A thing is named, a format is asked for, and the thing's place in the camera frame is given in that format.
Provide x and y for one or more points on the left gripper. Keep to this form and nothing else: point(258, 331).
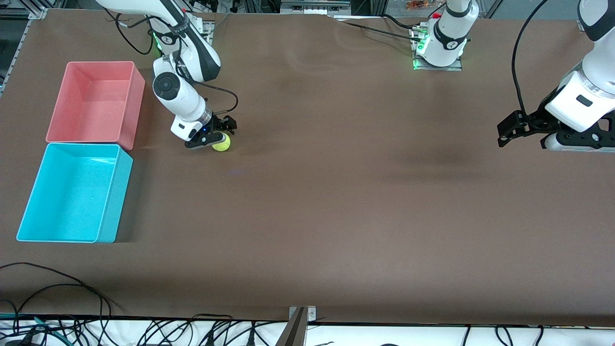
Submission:
point(541, 118)

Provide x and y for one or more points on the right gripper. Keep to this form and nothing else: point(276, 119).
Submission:
point(220, 123)

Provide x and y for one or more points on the blue plastic bin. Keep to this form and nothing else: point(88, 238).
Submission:
point(72, 192)

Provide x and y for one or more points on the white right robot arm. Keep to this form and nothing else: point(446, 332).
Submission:
point(187, 101)

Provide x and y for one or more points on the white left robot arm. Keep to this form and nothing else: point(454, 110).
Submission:
point(447, 43)

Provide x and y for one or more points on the small metal bracket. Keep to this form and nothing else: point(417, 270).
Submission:
point(312, 313)

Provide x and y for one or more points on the pink plastic bin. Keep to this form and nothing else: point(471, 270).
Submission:
point(103, 96)

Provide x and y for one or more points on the black camera pole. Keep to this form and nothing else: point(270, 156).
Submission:
point(293, 331)

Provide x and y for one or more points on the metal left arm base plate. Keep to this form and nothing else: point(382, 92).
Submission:
point(437, 68)

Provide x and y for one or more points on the yellow tennis ball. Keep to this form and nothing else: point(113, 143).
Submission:
point(222, 145)

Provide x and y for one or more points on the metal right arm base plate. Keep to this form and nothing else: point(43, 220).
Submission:
point(210, 29)

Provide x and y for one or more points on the aluminium table edge rail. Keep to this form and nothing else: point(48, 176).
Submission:
point(21, 45)

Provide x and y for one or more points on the silver aluminium rail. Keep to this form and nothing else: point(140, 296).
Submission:
point(314, 6)

